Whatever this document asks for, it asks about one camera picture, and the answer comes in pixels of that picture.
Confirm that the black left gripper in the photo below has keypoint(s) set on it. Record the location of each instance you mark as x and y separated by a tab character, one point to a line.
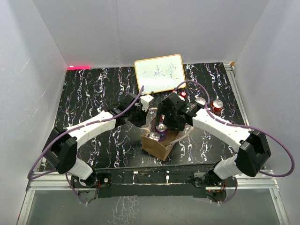
143	120

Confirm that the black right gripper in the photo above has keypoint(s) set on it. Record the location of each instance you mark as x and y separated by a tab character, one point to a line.
162	110

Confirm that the purple soda can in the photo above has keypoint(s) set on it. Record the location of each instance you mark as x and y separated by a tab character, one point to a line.
200	100
154	136
162	130

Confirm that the red cola can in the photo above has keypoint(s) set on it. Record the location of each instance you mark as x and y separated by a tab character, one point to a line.
216	107

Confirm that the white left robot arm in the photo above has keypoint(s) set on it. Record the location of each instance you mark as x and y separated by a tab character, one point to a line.
63	143

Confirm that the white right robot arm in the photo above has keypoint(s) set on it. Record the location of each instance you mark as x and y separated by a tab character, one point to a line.
250	145

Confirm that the red capped black bottle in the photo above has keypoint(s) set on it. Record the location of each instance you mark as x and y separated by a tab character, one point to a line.
183	94

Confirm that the yellow framed whiteboard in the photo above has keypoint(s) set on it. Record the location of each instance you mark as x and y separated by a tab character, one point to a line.
160	73

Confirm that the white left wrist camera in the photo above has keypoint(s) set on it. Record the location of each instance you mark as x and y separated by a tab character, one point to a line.
145	100

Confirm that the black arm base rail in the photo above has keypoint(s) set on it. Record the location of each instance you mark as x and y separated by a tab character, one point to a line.
168	180

